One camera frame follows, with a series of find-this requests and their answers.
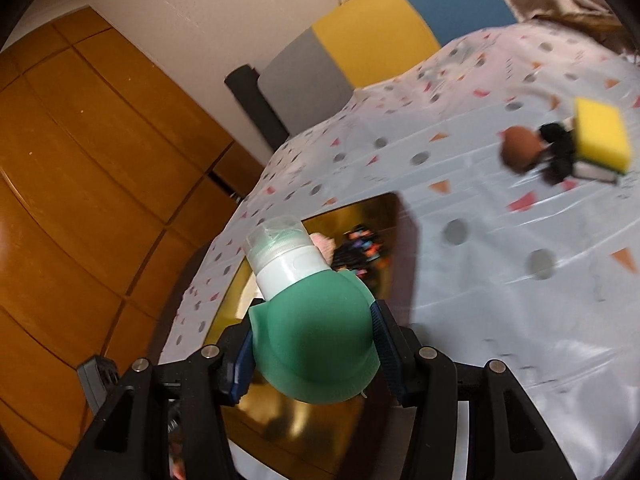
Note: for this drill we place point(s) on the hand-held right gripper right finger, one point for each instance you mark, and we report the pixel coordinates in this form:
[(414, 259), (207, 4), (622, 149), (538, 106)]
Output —
[(387, 345)]

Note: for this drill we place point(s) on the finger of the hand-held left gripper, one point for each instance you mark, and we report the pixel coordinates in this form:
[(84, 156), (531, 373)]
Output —
[(97, 380)]

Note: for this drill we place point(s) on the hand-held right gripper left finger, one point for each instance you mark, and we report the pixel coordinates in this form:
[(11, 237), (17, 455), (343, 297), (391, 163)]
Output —
[(242, 360)]

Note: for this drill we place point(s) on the green silicone travel bottle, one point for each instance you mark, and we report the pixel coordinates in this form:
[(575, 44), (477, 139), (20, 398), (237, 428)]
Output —
[(310, 345)]

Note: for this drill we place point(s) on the gold metal tin box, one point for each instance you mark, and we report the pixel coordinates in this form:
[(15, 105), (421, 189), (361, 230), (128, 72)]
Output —
[(300, 430)]

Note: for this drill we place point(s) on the black hair piece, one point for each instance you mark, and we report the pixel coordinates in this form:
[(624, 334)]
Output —
[(357, 255)]

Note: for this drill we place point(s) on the pink fluffy roll blue band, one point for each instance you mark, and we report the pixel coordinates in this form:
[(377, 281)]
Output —
[(325, 247)]

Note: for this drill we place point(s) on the patterned white tablecloth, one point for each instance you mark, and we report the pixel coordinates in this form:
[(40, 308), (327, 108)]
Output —
[(475, 285)]

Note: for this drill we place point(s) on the wooden wardrobe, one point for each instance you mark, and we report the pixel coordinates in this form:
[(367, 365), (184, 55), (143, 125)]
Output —
[(75, 185)]

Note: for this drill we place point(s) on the brown egg-shaped makeup sponge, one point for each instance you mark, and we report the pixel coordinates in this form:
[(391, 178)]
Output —
[(520, 150)]

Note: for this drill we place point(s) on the black scrunchie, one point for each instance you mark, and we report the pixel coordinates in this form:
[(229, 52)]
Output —
[(560, 155)]

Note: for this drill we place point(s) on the black rolled mat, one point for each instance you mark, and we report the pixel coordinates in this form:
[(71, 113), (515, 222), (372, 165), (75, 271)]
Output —
[(255, 100)]

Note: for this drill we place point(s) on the yellow cleaning sponge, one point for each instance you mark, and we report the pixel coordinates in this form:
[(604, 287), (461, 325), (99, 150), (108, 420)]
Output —
[(600, 135)]

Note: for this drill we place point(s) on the grey yellow blue chair backrest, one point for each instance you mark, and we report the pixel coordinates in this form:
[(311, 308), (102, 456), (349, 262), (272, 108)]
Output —
[(375, 35)]

